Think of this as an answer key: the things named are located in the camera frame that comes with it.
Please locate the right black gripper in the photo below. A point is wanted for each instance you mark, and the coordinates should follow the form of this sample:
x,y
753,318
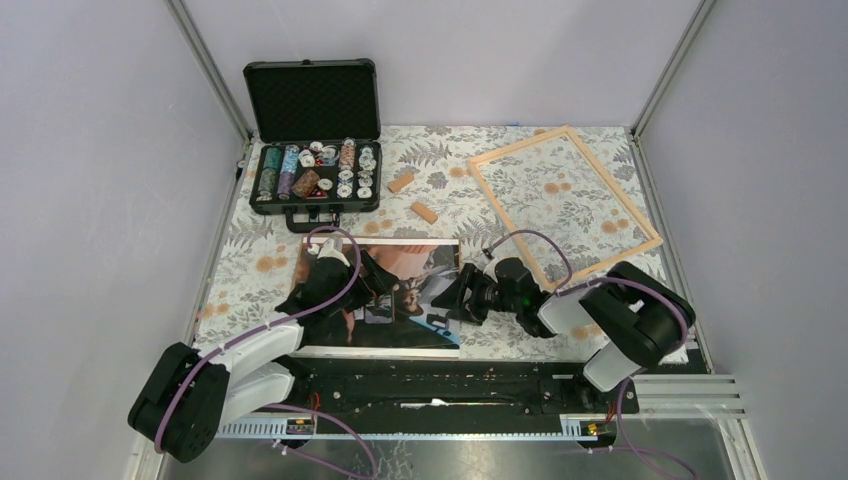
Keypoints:
x,y
474,278

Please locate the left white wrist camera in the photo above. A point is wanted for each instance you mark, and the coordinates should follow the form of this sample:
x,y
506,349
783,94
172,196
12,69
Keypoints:
x,y
331,248

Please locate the photo print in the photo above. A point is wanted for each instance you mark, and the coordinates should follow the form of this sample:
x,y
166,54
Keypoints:
x,y
402,323

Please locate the wooden block near case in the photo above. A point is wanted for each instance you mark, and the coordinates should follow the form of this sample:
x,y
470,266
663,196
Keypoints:
x,y
399,183

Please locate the light wooden picture frame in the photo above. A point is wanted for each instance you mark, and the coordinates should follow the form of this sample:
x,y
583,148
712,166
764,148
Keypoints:
x,y
571,199

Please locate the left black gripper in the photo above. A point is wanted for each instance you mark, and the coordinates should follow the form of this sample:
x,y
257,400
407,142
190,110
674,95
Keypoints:
x,y
377,282

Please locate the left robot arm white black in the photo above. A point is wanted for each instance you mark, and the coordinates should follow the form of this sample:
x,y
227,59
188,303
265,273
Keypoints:
x,y
191,393

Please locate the wooden block near photo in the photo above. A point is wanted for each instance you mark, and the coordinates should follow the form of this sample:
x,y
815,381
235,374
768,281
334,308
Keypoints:
x,y
424,212

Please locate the floral patterned table mat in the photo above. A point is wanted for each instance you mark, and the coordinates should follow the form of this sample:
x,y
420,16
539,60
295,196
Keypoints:
x,y
256,266

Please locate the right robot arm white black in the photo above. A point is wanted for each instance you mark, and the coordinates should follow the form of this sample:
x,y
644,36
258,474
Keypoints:
x,y
643,320

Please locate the black poker chip case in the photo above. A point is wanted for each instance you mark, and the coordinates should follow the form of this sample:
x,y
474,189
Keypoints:
x,y
319,125

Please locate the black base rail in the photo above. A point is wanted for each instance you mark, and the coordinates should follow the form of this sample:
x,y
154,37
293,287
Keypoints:
x,y
430,394

